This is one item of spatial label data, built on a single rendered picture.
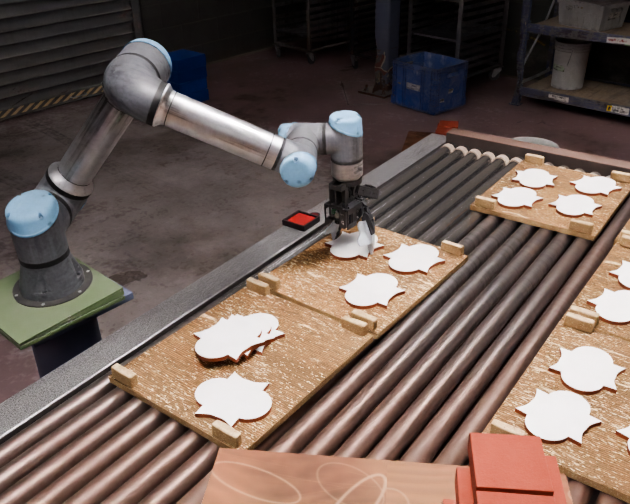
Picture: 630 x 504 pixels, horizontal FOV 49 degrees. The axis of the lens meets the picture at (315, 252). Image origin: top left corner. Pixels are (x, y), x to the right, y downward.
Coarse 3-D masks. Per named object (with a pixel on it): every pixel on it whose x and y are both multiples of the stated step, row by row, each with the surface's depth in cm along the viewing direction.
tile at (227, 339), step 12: (216, 324) 145; (228, 324) 145; (240, 324) 145; (252, 324) 145; (204, 336) 141; (216, 336) 141; (228, 336) 141; (240, 336) 141; (252, 336) 141; (204, 348) 138; (216, 348) 138; (228, 348) 138; (240, 348) 138; (252, 348) 139; (204, 360) 136; (216, 360) 136
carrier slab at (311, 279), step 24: (384, 240) 182; (408, 240) 181; (288, 264) 172; (312, 264) 172; (336, 264) 171; (360, 264) 171; (384, 264) 171; (456, 264) 170; (288, 288) 162; (312, 288) 162; (336, 288) 162; (408, 288) 161; (432, 288) 162; (336, 312) 153; (384, 312) 153; (408, 312) 155
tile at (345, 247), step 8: (344, 232) 184; (336, 240) 180; (344, 240) 180; (352, 240) 180; (376, 240) 180; (336, 248) 176; (344, 248) 176; (352, 248) 176; (360, 248) 176; (376, 248) 177; (336, 256) 173; (344, 256) 173; (352, 256) 173; (360, 256) 173
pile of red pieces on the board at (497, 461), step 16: (480, 448) 66; (496, 448) 66; (512, 448) 66; (528, 448) 66; (480, 464) 64; (496, 464) 64; (512, 464) 64; (528, 464) 64; (544, 464) 64; (464, 480) 69; (480, 480) 62; (496, 480) 62; (512, 480) 62; (528, 480) 62; (544, 480) 62; (560, 480) 65; (464, 496) 67; (480, 496) 61; (496, 496) 61; (512, 496) 61; (528, 496) 61; (544, 496) 61; (560, 496) 64
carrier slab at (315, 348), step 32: (288, 320) 151; (320, 320) 151; (160, 352) 142; (192, 352) 142; (288, 352) 141; (320, 352) 141; (352, 352) 141; (160, 384) 133; (192, 384) 133; (288, 384) 132; (320, 384) 133; (192, 416) 125; (288, 416) 126
